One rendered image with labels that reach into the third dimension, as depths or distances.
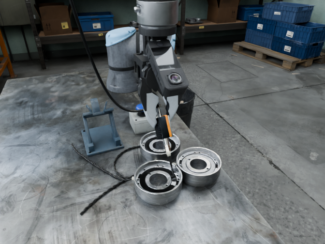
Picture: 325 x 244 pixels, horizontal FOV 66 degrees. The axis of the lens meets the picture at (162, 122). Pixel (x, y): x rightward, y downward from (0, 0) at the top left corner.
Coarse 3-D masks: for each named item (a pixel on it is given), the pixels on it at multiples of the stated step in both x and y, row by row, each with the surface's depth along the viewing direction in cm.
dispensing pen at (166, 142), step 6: (162, 120) 53; (156, 126) 55; (162, 126) 53; (156, 132) 56; (162, 132) 53; (168, 132) 54; (156, 138) 57; (162, 138) 53; (168, 144) 55; (168, 150) 55; (168, 156) 55
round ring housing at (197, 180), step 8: (184, 152) 62; (192, 152) 63; (200, 152) 63; (208, 152) 62; (176, 160) 59; (192, 160) 61; (200, 160) 61; (216, 160) 60; (192, 168) 58; (208, 168) 58; (216, 168) 58; (184, 176) 56; (192, 176) 55; (200, 176) 54; (208, 176) 55; (216, 176) 56; (192, 184) 57; (200, 184) 56; (208, 184) 57
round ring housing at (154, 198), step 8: (152, 160) 59; (160, 160) 59; (144, 168) 58; (168, 168) 58; (176, 168) 57; (136, 176) 56; (152, 176) 56; (160, 176) 57; (168, 176) 56; (176, 176) 56; (136, 184) 52; (168, 184) 54; (136, 192) 53; (144, 192) 51; (152, 192) 50; (168, 192) 50; (176, 192) 52; (144, 200) 53; (152, 200) 51; (160, 200) 51; (168, 200) 51
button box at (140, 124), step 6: (132, 114) 76; (138, 114) 76; (144, 114) 76; (132, 120) 76; (138, 120) 73; (144, 120) 74; (132, 126) 77; (138, 126) 74; (144, 126) 75; (150, 126) 76; (138, 132) 75; (144, 132) 76
